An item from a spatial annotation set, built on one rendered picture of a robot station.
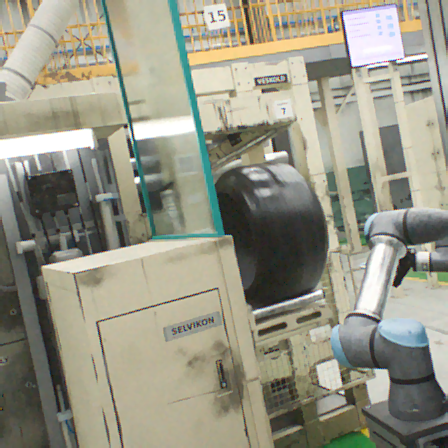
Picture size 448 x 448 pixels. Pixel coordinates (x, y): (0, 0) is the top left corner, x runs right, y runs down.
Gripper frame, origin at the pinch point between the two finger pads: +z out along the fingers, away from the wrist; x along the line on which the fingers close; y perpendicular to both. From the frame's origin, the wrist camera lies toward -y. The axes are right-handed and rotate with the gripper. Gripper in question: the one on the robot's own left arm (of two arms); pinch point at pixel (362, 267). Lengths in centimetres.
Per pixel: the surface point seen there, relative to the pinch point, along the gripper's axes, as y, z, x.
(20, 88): 87, 117, 14
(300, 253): 12.9, 19.3, 11.8
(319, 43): -21, 167, -630
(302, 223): 22.8, 18.2, 6.7
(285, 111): 48, 39, -59
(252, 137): 38, 56, -56
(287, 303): -8.2, 27.6, 13.7
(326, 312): -17.0, 15.0, 6.4
